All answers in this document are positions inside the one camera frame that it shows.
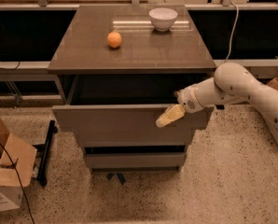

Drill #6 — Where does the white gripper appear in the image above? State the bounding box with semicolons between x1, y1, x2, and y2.
156;85;203;128

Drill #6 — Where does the grey top drawer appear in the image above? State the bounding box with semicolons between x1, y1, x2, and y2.
51;76;215;147

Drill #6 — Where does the grey drawer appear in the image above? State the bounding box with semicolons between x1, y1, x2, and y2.
84;153;187;169
51;76;215;147

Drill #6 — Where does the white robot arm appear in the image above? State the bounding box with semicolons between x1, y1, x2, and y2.
156;63;278;224

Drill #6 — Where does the grey drawer cabinet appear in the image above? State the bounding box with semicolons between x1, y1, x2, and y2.
49;5;215;172

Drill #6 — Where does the grey bottom drawer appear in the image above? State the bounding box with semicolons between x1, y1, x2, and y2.
84;153;187;169

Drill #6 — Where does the open cardboard box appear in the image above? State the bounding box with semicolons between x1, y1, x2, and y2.
0;118;36;212

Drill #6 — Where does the white bowl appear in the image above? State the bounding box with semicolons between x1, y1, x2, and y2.
149;8;178;32

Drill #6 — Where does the orange fruit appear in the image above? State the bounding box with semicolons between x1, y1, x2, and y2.
107;32;122;49

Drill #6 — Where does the black metal stand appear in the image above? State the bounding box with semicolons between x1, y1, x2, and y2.
35;120;58;187

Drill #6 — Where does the white cable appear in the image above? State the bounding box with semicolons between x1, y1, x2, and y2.
223;3;240;63

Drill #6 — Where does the black cable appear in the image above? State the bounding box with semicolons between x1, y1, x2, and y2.
0;132;36;224

